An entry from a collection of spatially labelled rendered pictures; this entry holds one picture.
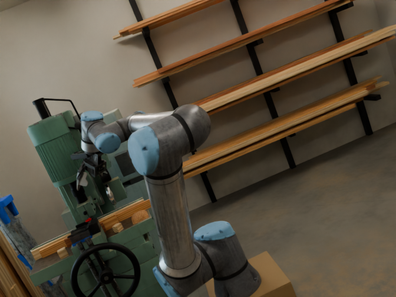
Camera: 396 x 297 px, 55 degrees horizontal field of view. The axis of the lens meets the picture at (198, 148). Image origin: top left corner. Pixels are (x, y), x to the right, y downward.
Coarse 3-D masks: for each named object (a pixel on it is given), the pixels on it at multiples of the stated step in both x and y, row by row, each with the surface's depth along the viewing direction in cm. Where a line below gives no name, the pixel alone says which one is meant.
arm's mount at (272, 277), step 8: (256, 256) 166; (264, 256) 163; (256, 264) 160; (264, 264) 157; (272, 264) 154; (264, 272) 151; (272, 272) 148; (280, 272) 146; (264, 280) 145; (272, 280) 143; (280, 280) 140; (288, 280) 138; (208, 288) 158; (264, 288) 140; (272, 288) 138; (280, 288) 137; (288, 288) 137; (256, 296) 137; (264, 296) 137; (272, 296) 137; (280, 296) 138; (288, 296) 138
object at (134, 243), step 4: (140, 236) 180; (132, 240) 179; (136, 240) 179; (140, 240) 180; (144, 240) 180; (124, 244) 178; (128, 244) 179; (132, 244) 179; (136, 244) 180; (140, 244) 180; (128, 248) 179; (132, 248) 179; (116, 252) 178; (120, 252) 178; (68, 272) 173; (64, 276) 173; (68, 276) 173
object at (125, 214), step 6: (138, 204) 194; (144, 204) 194; (150, 204) 195; (126, 210) 192; (132, 210) 193; (138, 210) 194; (120, 216) 192; (126, 216) 193; (60, 240) 187; (48, 246) 185; (54, 246) 185; (60, 246) 186; (66, 246) 187; (42, 252) 184; (48, 252) 185; (54, 252) 186
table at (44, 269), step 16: (128, 224) 184; (144, 224) 180; (112, 240) 177; (128, 240) 179; (48, 256) 184; (112, 256) 168; (32, 272) 171; (48, 272) 171; (64, 272) 173; (80, 272) 165
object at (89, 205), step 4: (88, 196) 196; (88, 200) 187; (92, 200) 194; (80, 204) 185; (84, 204) 183; (88, 204) 183; (92, 204) 185; (80, 208) 183; (84, 208) 183; (88, 208) 184; (92, 208) 184; (80, 212) 183; (88, 212) 184; (92, 212) 184; (84, 216) 184; (88, 216) 184; (92, 216) 189
